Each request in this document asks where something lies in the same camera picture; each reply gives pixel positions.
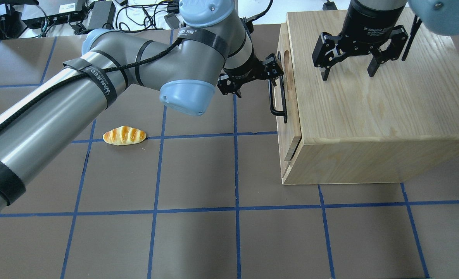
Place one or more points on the black metal drawer handle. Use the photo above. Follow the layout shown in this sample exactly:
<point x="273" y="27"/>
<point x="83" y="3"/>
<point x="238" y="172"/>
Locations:
<point x="277" y="98"/>

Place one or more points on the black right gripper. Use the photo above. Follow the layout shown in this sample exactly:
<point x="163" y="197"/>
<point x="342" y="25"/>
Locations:
<point x="370" y="22"/>

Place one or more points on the toy bread roll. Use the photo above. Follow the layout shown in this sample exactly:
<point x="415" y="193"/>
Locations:
<point x="124" y="135"/>

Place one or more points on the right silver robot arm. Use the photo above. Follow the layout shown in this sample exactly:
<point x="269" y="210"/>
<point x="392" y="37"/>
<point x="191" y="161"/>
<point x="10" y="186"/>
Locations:
<point x="439" y="16"/>

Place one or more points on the wooden drawer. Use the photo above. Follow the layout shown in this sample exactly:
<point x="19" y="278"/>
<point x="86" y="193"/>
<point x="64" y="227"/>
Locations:
<point x="290" y="134"/>

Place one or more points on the light wooden drawer cabinet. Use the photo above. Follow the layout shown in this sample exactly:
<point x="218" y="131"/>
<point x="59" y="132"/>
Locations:
<point x="358" y="129"/>

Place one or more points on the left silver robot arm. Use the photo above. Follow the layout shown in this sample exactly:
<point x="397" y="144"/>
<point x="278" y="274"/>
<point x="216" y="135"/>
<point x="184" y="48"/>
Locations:
<point x="214" y="51"/>

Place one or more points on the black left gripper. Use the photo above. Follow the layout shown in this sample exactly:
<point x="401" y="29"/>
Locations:
<point x="246" y="68"/>

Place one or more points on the black power adapter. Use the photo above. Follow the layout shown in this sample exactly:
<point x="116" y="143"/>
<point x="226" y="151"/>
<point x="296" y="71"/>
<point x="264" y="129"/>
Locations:
<point x="102" y="14"/>

